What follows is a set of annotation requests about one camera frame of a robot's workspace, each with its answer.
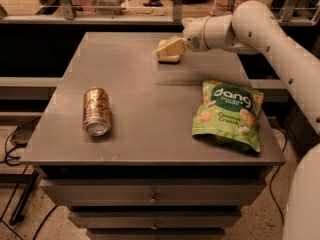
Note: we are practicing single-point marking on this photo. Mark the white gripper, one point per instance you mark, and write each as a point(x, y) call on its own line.
point(194, 34)

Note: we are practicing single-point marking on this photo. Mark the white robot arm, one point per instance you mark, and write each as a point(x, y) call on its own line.
point(252, 28)

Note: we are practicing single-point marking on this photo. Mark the top drawer metal knob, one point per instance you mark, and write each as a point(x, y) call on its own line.
point(154, 199)

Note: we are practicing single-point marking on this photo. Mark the orange soda can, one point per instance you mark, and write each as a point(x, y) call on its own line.
point(96, 112)

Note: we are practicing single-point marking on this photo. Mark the green and yellow sponge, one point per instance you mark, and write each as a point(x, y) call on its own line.
point(169, 59)

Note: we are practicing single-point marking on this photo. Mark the grey drawer cabinet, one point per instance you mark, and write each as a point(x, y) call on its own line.
point(106, 181)

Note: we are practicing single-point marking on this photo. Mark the drawer metal knob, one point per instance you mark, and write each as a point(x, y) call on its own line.
point(154, 199)
point(154, 226)

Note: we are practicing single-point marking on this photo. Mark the green Dang chips bag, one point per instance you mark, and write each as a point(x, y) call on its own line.
point(229, 115)

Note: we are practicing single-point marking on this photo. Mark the metal shelf rail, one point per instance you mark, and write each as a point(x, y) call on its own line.
point(288, 12)

